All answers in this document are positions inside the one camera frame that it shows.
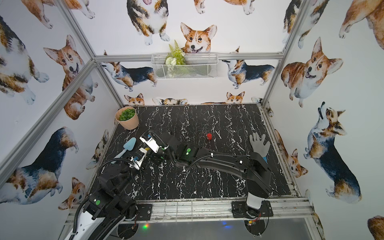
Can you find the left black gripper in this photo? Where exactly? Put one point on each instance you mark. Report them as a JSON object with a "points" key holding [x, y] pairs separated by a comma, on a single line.
{"points": [[127, 165]]}

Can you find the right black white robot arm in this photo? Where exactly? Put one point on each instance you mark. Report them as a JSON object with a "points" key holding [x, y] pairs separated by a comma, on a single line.
{"points": [[252, 168]]}

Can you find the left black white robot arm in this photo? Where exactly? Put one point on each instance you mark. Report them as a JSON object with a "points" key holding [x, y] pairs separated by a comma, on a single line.
{"points": [[108, 205]]}

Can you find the light blue garden trowel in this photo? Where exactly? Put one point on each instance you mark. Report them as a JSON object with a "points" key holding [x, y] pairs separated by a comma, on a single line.
{"points": [[128, 146]]}

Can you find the beige pot with green plant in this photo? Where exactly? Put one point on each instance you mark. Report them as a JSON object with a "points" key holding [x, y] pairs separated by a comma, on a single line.
{"points": [[127, 117]]}

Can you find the grey rubber glove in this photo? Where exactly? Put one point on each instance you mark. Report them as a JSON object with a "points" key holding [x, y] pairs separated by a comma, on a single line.
{"points": [[260, 145]]}

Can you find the green fern plant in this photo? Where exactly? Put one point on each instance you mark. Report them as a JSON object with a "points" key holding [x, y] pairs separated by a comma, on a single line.
{"points": [[176, 56]]}

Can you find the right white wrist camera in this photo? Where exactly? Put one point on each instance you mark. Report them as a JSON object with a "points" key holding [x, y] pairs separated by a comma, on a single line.
{"points": [[150, 141]]}

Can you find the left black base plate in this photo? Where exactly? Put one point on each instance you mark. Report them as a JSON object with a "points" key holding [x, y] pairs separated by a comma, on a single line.
{"points": [[142, 212]]}

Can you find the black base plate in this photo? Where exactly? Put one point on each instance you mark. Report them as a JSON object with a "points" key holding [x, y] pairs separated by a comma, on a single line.
{"points": [[240, 209], [142, 212]]}

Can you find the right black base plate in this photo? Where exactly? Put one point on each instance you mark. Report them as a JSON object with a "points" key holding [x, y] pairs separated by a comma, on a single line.
{"points": [[240, 209]]}

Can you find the white wire wall basket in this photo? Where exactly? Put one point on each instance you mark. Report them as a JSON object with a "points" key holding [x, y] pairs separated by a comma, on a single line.
{"points": [[189, 66]]}

